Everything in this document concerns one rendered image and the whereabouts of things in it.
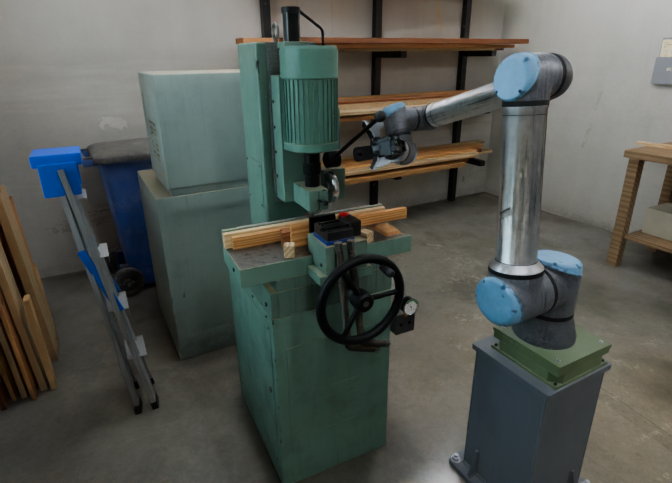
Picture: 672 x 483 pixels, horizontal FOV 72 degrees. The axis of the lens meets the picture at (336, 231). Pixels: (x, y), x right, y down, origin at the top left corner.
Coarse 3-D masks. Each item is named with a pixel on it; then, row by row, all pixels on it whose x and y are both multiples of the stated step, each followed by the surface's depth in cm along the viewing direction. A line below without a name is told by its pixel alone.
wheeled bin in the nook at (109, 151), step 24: (96, 144) 299; (120, 144) 291; (144, 144) 289; (120, 168) 276; (144, 168) 283; (120, 192) 281; (120, 216) 286; (144, 216) 294; (120, 240) 313; (144, 240) 300; (120, 264) 326; (144, 264) 306; (120, 288) 299
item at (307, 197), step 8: (296, 184) 157; (304, 184) 156; (296, 192) 158; (304, 192) 152; (312, 192) 149; (320, 192) 150; (296, 200) 160; (304, 200) 153; (312, 200) 150; (312, 208) 151; (320, 208) 152
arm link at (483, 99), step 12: (564, 60) 118; (492, 84) 142; (564, 84) 119; (456, 96) 156; (468, 96) 150; (480, 96) 145; (492, 96) 141; (420, 108) 171; (432, 108) 165; (444, 108) 160; (456, 108) 155; (468, 108) 151; (480, 108) 148; (492, 108) 145; (420, 120) 169; (432, 120) 167; (444, 120) 163; (456, 120) 161
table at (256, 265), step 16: (384, 240) 154; (400, 240) 156; (224, 256) 151; (240, 256) 142; (256, 256) 142; (272, 256) 142; (304, 256) 142; (240, 272) 134; (256, 272) 136; (272, 272) 138; (288, 272) 141; (304, 272) 143; (320, 272) 138; (368, 272) 142
